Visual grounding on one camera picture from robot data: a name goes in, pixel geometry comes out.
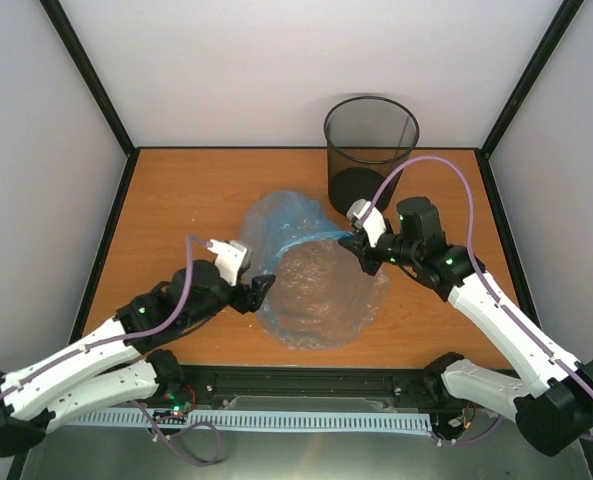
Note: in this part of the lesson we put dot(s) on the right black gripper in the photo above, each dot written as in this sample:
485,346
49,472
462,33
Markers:
356,245

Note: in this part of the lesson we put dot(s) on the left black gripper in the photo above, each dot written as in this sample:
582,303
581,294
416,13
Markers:
252,297

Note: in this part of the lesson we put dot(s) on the blue translucent trash bag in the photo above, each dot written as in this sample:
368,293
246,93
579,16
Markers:
321,298

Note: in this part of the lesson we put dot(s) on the black mesh trash bin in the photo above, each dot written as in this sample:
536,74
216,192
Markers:
367,137

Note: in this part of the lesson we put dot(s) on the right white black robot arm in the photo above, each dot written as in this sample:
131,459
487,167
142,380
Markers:
550,396

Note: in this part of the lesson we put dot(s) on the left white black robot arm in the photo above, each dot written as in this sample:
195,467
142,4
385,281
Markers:
125,359

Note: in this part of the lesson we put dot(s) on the small green-lit circuit board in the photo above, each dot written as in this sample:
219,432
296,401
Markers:
182,403

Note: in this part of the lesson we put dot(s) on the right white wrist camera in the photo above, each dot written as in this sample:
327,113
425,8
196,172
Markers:
365,217

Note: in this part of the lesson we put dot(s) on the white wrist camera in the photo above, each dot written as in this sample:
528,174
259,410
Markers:
232,259
365,217

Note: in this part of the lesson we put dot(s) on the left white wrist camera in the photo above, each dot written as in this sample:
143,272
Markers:
232,259

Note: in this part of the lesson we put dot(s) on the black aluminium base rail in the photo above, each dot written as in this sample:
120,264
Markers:
210,382

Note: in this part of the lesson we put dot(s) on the light blue slotted cable duct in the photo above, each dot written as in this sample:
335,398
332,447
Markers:
263,421

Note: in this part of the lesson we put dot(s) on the left black frame post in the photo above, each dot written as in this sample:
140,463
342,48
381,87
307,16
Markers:
76,51

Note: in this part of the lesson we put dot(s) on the black frame post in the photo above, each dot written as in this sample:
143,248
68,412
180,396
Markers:
554,33
76,51

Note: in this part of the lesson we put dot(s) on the right black frame post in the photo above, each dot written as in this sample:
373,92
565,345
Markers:
554,33

